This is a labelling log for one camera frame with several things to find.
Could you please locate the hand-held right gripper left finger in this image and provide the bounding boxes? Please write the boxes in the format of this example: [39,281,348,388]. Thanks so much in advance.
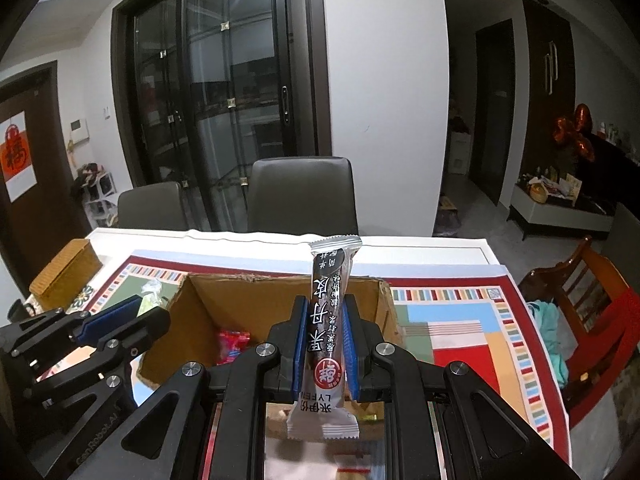
[62,296,308,480]

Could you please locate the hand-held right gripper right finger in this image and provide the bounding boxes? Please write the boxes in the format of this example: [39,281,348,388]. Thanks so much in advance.
[342,294,583,480]

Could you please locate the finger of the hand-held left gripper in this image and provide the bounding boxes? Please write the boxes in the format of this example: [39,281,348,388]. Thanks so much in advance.
[0,294,144,357]
[29,306,172,412]

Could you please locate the black snack bar packet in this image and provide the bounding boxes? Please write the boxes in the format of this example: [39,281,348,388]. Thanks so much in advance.
[286,235,362,442]

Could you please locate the silver snack packet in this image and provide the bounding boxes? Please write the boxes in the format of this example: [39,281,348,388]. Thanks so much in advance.
[140,280,169,311]

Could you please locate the brown cardboard box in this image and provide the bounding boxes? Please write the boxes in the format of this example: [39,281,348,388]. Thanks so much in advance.
[137,271,405,480]

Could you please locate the red snack packet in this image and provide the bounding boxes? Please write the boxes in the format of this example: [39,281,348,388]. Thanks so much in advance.
[217,330,251,366]

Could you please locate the woven wicker box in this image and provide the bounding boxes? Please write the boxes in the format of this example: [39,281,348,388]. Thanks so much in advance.
[28,238,101,311]

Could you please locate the colourful patterned tablecloth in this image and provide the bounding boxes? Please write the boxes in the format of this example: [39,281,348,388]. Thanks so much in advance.
[30,255,571,466]

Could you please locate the dark wooden door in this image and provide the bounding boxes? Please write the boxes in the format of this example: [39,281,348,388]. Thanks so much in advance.
[0,60,91,301]

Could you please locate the white storage rack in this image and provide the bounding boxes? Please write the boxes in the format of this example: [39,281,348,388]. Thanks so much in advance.
[75,162,121,228]

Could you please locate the grey dining chair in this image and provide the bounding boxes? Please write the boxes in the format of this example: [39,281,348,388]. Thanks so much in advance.
[116,181,188,231]
[246,156,360,235]
[602,202,640,281]

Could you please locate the red and white door poster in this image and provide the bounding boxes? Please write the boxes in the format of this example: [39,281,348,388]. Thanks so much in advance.
[0,111,37,203]

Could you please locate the teal cloth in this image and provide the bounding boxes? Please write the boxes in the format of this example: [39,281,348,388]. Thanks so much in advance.
[525,299,571,388]

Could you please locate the white carton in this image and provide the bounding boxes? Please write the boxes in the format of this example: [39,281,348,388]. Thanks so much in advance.
[446,131,471,176]

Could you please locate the white low cabinet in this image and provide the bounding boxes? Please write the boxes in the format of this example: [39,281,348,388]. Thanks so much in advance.
[506,182,616,241]

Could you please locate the brown wooden chair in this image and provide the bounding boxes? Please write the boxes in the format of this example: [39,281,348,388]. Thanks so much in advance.
[517,235,640,426]

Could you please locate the sliding glass door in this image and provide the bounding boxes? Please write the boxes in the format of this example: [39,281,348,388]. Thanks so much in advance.
[111,0,333,231]

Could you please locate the red cloth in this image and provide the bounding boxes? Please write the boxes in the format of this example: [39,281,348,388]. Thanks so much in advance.
[565,285,640,426]

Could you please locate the dark hallway door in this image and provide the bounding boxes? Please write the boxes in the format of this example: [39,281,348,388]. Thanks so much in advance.
[475,19,516,206]

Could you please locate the red foil balloons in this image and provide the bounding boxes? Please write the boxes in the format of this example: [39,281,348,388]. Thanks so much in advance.
[552,103,597,162]

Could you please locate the dark sideboard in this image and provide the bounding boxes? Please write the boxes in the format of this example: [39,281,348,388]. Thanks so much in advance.
[575,132,640,211]

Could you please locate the dark wardrobe door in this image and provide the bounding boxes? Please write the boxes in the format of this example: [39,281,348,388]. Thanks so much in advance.
[520,0,576,126]

